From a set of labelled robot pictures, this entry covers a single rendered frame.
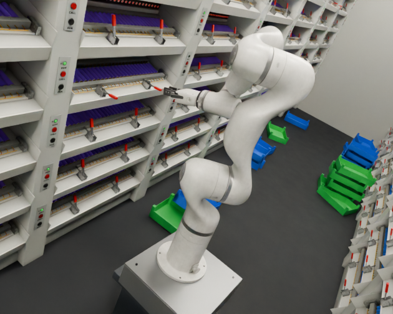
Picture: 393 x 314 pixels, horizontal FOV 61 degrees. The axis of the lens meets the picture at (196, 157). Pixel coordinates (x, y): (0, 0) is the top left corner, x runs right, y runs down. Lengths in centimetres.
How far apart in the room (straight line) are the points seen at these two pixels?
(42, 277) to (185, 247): 69
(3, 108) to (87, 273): 84
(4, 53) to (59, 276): 97
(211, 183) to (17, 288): 93
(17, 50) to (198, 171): 58
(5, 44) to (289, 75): 71
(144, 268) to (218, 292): 27
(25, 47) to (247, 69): 57
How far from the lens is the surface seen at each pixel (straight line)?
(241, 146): 94
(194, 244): 114
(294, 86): 88
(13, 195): 139
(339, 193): 320
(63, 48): 108
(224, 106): 126
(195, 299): 119
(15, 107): 112
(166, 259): 125
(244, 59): 84
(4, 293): 157
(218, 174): 100
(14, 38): 103
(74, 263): 166
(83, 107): 125
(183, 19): 159
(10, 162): 122
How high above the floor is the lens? 130
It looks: 29 degrees down
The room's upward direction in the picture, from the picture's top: 23 degrees clockwise
